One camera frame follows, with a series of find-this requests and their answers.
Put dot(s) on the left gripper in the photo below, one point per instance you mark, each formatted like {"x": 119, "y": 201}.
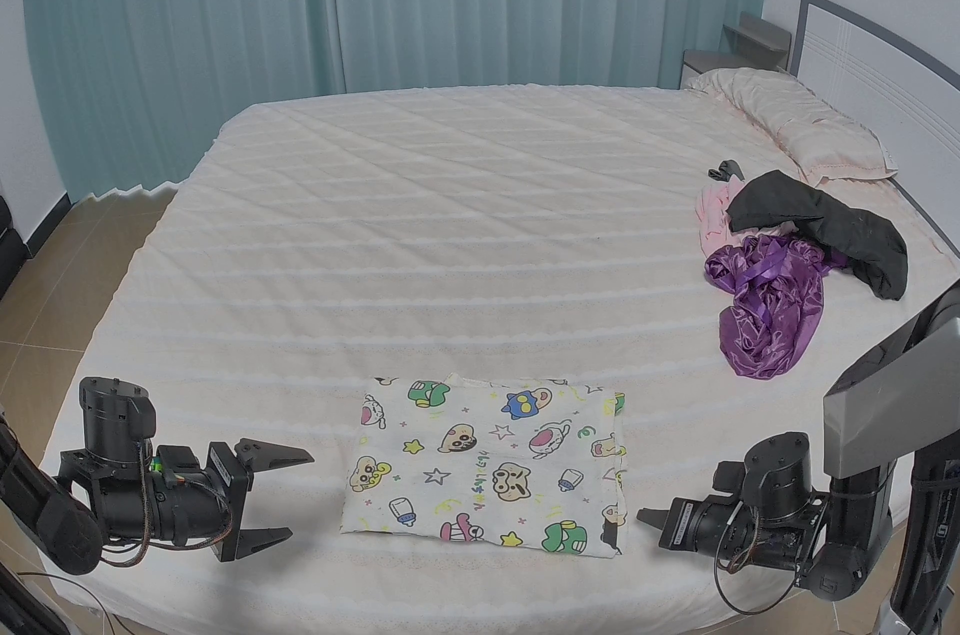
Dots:
{"x": 195, "y": 504}

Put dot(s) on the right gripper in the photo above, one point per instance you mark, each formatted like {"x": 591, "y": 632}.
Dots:
{"x": 705, "y": 525}

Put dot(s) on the white printed pyjama garment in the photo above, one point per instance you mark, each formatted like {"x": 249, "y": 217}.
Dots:
{"x": 480, "y": 467}

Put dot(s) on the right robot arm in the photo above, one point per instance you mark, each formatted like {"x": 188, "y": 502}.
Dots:
{"x": 862, "y": 407}

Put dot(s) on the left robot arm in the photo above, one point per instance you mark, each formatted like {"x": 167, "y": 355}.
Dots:
{"x": 60, "y": 512}

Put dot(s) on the bed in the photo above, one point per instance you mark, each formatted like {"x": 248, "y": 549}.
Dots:
{"x": 450, "y": 242}

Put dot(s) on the black furniture piece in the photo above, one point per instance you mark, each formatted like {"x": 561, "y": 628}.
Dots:
{"x": 11, "y": 249}

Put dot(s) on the purple satin garment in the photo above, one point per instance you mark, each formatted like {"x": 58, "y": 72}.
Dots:
{"x": 772, "y": 324}

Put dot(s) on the pink garment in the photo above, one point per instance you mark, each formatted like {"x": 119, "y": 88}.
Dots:
{"x": 716, "y": 219}

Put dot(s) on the black garment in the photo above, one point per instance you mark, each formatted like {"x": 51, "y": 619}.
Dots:
{"x": 840, "y": 219}

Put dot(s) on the small dark grey garment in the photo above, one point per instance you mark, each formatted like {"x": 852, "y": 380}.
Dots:
{"x": 724, "y": 171}

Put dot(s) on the cream pillow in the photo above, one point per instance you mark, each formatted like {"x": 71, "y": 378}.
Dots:
{"x": 802, "y": 121}

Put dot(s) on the grey white bedside table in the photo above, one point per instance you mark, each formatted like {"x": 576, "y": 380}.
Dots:
{"x": 731, "y": 61}

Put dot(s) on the blue-green curtain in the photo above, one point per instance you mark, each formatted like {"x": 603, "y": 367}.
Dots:
{"x": 225, "y": 16}

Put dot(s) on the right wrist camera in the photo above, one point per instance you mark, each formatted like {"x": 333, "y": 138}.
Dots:
{"x": 729, "y": 478}

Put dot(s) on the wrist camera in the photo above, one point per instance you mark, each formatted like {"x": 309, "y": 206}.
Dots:
{"x": 729, "y": 478}
{"x": 176, "y": 459}

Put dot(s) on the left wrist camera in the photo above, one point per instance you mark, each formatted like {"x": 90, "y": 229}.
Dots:
{"x": 176, "y": 459}

